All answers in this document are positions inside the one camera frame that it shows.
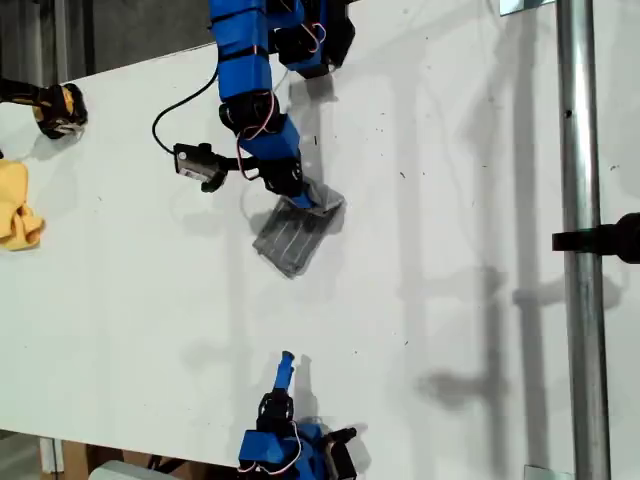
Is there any grey striped towel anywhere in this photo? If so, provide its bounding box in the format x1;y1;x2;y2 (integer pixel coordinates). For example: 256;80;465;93
251;179;347;280

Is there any brown cardboard box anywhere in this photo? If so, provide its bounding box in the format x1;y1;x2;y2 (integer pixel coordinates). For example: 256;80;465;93
39;437;241;480

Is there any white plastic box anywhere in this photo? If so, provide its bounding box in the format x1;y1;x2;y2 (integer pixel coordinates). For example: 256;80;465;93
88;458;169;480

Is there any black yellow clamp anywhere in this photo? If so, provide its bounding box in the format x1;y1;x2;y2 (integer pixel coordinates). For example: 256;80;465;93
0;77;90;141

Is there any yellow cloth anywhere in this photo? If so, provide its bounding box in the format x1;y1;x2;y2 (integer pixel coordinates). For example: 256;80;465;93
0;157;47;251

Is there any black camera stalk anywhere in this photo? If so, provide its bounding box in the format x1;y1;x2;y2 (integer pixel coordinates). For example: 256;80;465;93
199;154;261;194
323;426;359;444

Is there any black camera box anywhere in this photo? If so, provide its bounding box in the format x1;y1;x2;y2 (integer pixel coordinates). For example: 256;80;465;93
172;142;221;182
323;439;359;480

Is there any black camera cable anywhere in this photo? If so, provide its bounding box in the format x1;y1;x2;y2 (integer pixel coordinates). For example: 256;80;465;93
151;64;222;154

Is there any steel post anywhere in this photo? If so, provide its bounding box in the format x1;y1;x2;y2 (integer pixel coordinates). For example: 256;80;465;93
554;0;615;480

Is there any black post clamp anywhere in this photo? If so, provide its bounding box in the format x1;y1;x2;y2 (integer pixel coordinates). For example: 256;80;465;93
551;212;640;266

